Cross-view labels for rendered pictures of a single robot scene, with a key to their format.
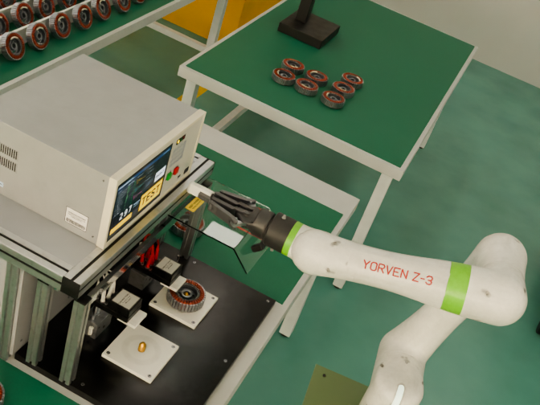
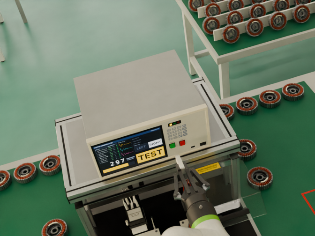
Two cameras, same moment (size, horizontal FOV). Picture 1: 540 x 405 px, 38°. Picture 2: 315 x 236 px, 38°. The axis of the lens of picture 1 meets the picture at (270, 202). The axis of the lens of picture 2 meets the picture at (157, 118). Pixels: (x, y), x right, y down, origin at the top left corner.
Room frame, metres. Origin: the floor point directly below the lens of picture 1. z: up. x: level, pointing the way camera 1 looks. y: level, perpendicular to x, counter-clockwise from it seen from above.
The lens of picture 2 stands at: (1.26, -0.79, 2.40)
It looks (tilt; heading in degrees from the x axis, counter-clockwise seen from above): 43 degrees down; 70
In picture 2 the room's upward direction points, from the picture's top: 12 degrees counter-clockwise
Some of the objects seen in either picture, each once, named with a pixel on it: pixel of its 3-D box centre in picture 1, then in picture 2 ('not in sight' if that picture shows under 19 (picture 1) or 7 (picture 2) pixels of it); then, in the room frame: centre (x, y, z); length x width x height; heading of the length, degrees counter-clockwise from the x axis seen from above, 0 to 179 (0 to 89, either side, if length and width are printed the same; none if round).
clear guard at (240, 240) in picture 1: (216, 218); (218, 184); (1.77, 0.13, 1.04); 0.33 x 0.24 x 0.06; 78
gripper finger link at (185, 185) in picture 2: (228, 209); (184, 184); (1.63, 0.09, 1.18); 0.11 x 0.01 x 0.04; 79
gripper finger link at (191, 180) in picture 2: (232, 205); (191, 181); (1.65, 0.09, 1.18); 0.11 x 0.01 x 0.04; 76
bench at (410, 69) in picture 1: (329, 114); not in sight; (3.93, -0.15, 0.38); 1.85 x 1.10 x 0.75; 168
